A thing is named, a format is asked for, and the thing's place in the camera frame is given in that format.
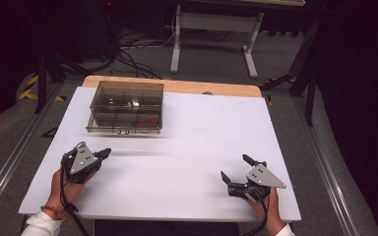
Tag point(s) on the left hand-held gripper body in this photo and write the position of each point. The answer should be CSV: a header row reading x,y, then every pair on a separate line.
x,y
82,160

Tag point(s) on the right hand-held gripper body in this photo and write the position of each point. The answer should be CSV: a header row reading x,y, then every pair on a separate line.
x,y
262,177

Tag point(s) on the red rubber band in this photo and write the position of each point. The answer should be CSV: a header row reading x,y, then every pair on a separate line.
x,y
146,126

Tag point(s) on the smoky clear plastic drawer box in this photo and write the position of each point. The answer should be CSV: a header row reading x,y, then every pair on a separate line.
x,y
131,95

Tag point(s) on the person's left hand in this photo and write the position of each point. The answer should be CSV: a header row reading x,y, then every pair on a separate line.
x,y
69,193

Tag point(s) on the person's right hand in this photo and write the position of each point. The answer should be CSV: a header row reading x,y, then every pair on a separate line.
x,y
274,213

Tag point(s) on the white foam board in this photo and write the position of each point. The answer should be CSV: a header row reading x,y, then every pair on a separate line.
x,y
183,157

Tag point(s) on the person's right white sleeve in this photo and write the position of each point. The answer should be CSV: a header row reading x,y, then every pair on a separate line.
x,y
286,231

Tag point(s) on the person's white sleeve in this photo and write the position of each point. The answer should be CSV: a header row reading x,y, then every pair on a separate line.
x,y
286,231
41,226

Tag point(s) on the person's left white sleeve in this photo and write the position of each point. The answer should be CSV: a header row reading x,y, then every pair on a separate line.
x,y
41,226

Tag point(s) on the black metal stand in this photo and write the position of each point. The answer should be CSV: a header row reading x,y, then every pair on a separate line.
x,y
310,85
41,82

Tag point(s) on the yellow black floor tape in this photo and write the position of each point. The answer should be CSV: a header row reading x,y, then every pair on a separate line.
x,y
29,88

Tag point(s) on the wooden table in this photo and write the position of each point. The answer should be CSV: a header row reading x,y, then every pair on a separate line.
x,y
190,87

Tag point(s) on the light wooden desk top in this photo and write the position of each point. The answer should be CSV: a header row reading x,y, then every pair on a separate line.
x,y
269,2

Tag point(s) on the grey metal floor rail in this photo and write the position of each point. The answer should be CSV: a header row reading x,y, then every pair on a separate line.
x,y
16,150
328,170

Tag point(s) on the white metal desk frame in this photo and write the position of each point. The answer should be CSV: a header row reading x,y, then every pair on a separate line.
x,y
216,23

